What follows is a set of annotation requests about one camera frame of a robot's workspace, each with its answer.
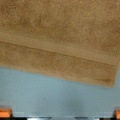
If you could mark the brown terry towel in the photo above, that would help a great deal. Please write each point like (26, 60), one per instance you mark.
(76, 40)

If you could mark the gripper left finger with orange tip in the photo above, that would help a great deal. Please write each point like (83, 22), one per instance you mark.
(5, 112)

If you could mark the gripper right finger with orange tip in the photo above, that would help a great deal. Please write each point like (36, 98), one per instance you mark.
(117, 113)

